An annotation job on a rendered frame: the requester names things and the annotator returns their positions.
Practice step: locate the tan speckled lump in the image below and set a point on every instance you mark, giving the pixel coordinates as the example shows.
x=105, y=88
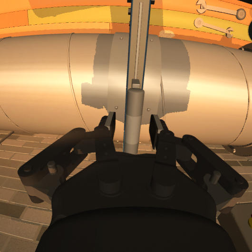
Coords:
x=166, y=33

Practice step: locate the yellow knob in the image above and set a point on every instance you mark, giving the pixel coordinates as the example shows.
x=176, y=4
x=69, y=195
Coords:
x=250, y=222

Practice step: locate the black round object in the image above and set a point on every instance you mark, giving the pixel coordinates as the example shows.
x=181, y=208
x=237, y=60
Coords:
x=250, y=31

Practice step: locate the grey open-end wrench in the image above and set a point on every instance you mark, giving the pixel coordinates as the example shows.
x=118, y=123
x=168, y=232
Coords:
x=213, y=26
x=220, y=9

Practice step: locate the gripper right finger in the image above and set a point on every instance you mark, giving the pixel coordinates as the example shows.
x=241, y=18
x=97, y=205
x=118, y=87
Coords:
x=212, y=159

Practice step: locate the beige flat box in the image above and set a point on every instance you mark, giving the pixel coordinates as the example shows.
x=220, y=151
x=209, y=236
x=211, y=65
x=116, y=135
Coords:
x=240, y=236

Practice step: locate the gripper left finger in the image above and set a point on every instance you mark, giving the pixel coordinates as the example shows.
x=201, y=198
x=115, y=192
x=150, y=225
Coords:
x=49, y=155

